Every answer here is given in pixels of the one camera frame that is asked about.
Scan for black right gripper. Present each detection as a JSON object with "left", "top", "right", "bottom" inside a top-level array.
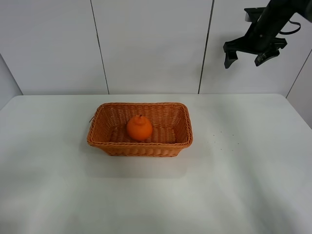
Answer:
[{"left": 223, "top": 0, "right": 300, "bottom": 69}]

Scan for orange with stem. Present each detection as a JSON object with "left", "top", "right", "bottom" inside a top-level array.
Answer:
[{"left": 126, "top": 115, "right": 153, "bottom": 141}]

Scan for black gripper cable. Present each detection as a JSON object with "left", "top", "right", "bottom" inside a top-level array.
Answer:
[{"left": 278, "top": 20, "right": 302, "bottom": 35}]

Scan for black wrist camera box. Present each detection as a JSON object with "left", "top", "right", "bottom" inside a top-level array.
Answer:
[{"left": 244, "top": 7, "right": 265, "bottom": 23}]

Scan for orange wicker basket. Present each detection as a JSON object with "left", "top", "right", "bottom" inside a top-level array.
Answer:
[{"left": 87, "top": 102, "right": 193, "bottom": 157}]

